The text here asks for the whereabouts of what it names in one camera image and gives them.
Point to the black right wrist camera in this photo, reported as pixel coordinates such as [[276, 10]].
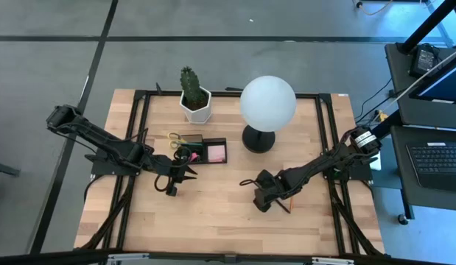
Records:
[[262, 205]]

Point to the orange pencil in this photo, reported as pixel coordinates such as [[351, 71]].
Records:
[[291, 206]]

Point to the black power adapter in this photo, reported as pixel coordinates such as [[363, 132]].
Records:
[[424, 60]]

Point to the black desk organizer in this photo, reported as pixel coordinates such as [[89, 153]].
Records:
[[216, 141]]

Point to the black stand pole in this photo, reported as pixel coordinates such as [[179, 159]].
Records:
[[426, 25]]

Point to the white hexagonal plant pot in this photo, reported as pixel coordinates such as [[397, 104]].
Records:
[[198, 116]]

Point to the small white box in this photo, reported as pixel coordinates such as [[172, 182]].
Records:
[[376, 166]]

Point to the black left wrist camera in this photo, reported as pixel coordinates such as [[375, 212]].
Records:
[[171, 190]]

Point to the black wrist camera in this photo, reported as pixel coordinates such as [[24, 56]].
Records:
[[171, 190], [262, 205]]

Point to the pink sticky note pad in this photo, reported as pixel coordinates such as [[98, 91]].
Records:
[[216, 154]]

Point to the black aluminium table frame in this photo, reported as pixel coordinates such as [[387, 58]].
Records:
[[168, 93]]

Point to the thin white rod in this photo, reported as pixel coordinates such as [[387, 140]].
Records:
[[434, 70]]

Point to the black computer monitor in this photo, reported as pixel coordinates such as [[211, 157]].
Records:
[[445, 86]]

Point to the green cactus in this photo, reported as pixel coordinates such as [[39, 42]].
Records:
[[191, 86]]

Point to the yellow plug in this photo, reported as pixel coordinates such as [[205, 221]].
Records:
[[382, 116]]

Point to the black side desk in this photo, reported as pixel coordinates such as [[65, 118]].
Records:
[[400, 92]]

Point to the black rig crossbar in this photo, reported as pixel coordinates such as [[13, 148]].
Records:
[[227, 259]]

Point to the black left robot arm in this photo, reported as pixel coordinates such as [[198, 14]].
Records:
[[102, 140]]

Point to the black keyboard tray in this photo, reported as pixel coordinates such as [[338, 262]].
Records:
[[406, 180]]

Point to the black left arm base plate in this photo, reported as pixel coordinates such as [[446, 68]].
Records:
[[102, 170]]

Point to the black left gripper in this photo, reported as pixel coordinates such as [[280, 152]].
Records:
[[174, 171]]

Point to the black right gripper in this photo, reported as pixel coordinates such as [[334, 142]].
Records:
[[272, 184]]

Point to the grey furniture foot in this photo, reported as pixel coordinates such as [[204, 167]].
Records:
[[3, 168]]

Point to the white globe table lamp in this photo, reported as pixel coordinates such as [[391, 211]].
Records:
[[268, 103]]

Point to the black keyboard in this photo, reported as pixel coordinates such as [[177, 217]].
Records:
[[437, 158]]

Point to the black caster wheel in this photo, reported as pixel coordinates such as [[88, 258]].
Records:
[[403, 219]]

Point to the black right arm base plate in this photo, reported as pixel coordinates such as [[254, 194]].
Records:
[[356, 176]]

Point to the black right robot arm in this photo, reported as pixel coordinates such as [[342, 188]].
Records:
[[323, 163]]

